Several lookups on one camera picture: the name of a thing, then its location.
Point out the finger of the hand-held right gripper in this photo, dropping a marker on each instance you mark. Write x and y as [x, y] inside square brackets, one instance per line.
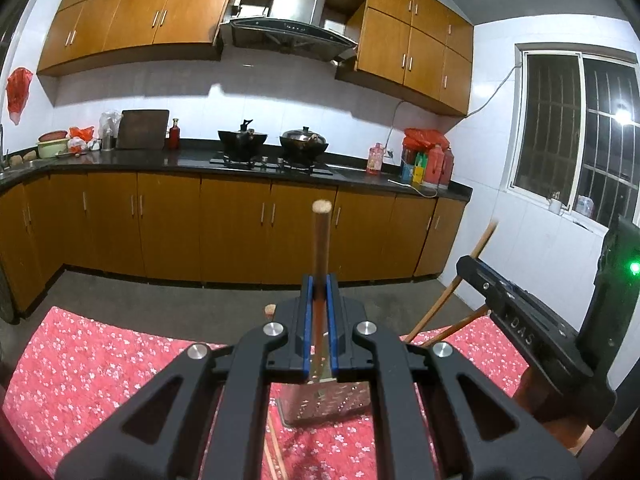
[480, 280]

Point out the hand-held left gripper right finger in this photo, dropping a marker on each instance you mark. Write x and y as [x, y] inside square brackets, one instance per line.
[332, 330]

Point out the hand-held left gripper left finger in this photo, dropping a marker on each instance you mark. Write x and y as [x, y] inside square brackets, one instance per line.
[307, 330]

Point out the beige perforated chopstick holder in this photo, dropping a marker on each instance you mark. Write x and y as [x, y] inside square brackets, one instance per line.
[320, 405]

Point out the white mug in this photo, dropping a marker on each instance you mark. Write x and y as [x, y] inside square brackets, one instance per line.
[555, 206]

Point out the large red bottle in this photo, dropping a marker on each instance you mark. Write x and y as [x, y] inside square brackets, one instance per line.
[435, 167]
[448, 165]

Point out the clear jar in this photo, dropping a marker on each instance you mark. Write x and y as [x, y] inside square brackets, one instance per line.
[585, 206]

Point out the green and yellow carton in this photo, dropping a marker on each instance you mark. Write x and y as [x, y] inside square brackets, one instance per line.
[414, 170]

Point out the large red plastic bag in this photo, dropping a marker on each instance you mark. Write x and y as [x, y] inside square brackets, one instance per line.
[425, 137]

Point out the pink plastic bottle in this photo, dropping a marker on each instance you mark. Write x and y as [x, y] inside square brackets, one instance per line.
[375, 160]

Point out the black gas stove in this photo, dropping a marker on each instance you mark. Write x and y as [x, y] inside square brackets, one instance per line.
[270, 166]

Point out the wide barred window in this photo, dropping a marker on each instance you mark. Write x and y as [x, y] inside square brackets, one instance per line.
[550, 125]

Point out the wooden base cabinets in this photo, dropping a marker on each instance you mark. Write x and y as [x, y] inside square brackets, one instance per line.
[170, 225]

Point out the wok with lid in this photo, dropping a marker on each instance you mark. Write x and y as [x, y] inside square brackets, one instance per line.
[304, 142]

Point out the black kitchen countertop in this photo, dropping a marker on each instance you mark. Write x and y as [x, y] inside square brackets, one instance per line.
[190, 157]

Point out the red floral tablecloth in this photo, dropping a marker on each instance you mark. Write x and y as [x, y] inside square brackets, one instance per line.
[100, 375]

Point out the red sauce bottle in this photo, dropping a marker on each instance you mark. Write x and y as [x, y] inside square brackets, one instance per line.
[174, 137]

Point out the dark wooden cutting board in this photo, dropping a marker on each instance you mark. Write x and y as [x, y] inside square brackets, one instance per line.
[142, 130]

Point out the clear plastic bag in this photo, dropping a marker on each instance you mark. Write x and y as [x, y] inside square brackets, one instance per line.
[110, 130]

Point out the small red plastic bag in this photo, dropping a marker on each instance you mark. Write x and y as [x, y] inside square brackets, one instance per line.
[80, 137]

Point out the green basin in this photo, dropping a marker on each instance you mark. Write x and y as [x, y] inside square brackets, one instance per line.
[52, 146]

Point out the steel range hood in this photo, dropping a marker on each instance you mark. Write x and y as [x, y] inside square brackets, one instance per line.
[295, 5]

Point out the hanging red plastic bag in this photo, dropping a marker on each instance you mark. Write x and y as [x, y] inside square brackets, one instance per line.
[19, 92]

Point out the wooden wall cabinets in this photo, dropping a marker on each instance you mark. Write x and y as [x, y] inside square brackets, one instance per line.
[140, 15]

